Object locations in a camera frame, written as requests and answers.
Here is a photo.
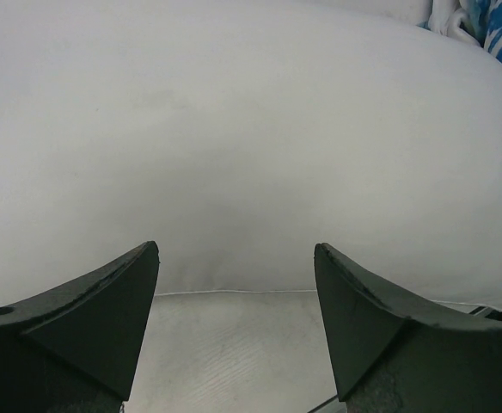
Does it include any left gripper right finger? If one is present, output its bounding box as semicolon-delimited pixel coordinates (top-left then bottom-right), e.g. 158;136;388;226
314;243;502;412

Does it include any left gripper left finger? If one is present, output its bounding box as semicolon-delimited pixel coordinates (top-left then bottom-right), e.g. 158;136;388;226
0;241;160;412

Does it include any white pillow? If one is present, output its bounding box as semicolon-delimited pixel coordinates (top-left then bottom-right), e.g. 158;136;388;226
0;1;502;308

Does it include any blue white plush pillowcase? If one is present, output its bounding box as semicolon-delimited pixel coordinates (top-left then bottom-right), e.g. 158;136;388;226
420;0;502;64

